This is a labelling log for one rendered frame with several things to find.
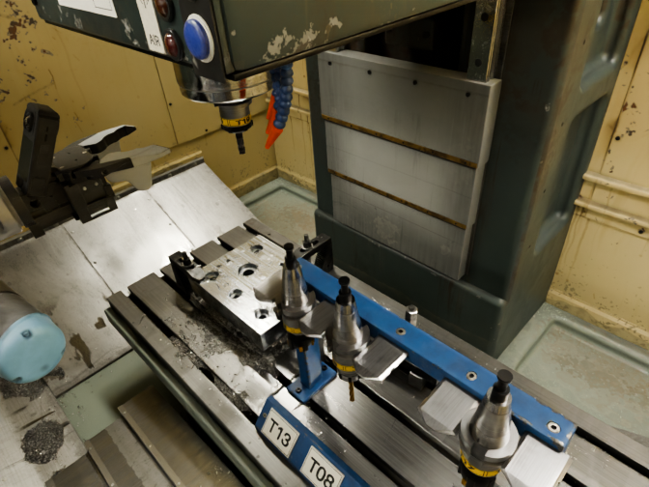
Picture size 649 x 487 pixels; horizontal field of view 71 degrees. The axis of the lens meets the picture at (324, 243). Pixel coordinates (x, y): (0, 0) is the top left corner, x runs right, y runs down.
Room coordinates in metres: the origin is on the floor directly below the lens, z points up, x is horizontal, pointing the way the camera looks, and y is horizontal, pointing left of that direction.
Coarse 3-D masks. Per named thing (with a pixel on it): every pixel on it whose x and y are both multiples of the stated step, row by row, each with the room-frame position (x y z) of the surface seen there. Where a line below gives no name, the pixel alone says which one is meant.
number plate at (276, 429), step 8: (272, 408) 0.51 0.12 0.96; (272, 416) 0.49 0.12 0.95; (280, 416) 0.49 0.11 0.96; (264, 424) 0.49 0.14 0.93; (272, 424) 0.48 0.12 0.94; (280, 424) 0.48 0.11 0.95; (288, 424) 0.47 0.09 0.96; (264, 432) 0.48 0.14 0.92; (272, 432) 0.47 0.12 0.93; (280, 432) 0.47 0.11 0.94; (288, 432) 0.46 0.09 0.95; (296, 432) 0.45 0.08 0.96; (272, 440) 0.46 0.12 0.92; (280, 440) 0.46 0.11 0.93; (288, 440) 0.45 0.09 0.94; (280, 448) 0.45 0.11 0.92; (288, 448) 0.44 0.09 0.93; (288, 456) 0.43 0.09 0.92
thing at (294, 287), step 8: (296, 264) 0.52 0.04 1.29; (288, 272) 0.51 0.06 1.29; (296, 272) 0.51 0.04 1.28; (288, 280) 0.51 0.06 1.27; (296, 280) 0.51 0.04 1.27; (304, 280) 0.52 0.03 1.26; (288, 288) 0.51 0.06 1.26; (296, 288) 0.51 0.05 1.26; (304, 288) 0.51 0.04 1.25; (288, 296) 0.50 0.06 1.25; (296, 296) 0.50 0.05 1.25; (304, 296) 0.51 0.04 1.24; (288, 304) 0.50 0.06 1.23; (296, 304) 0.50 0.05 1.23
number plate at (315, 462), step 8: (312, 448) 0.42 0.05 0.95; (312, 456) 0.41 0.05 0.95; (320, 456) 0.41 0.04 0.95; (304, 464) 0.41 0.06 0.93; (312, 464) 0.40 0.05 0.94; (320, 464) 0.40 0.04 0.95; (328, 464) 0.39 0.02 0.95; (304, 472) 0.40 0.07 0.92; (312, 472) 0.39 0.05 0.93; (320, 472) 0.39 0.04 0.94; (328, 472) 0.38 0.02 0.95; (336, 472) 0.38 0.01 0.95; (312, 480) 0.38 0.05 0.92; (320, 480) 0.38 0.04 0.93; (328, 480) 0.37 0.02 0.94; (336, 480) 0.37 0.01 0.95
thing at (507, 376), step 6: (498, 372) 0.28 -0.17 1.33; (504, 372) 0.28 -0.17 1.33; (510, 372) 0.28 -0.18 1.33; (498, 378) 0.28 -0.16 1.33; (504, 378) 0.28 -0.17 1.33; (510, 378) 0.27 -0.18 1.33; (498, 384) 0.28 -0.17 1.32; (504, 384) 0.27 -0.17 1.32; (492, 390) 0.28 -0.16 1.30; (498, 390) 0.28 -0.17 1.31; (504, 390) 0.27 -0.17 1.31; (492, 396) 0.28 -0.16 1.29; (498, 396) 0.27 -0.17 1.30; (504, 396) 0.27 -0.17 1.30; (498, 402) 0.27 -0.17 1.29; (504, 402) 0.27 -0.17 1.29
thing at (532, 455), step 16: (528, 432) 0.28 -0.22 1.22; (528, 448) 0.26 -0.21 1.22; (544, 448) 0.26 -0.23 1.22; (512, 464) 0.24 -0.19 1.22; (528, 464) 0.24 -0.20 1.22; (544, 464) 0.24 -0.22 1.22; (560, 464) 0.24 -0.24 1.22; (512, 480) 0.23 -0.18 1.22; (528, 480) 0.23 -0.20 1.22; (544, 480) 0.22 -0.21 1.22; (560, 480) 0.22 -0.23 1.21
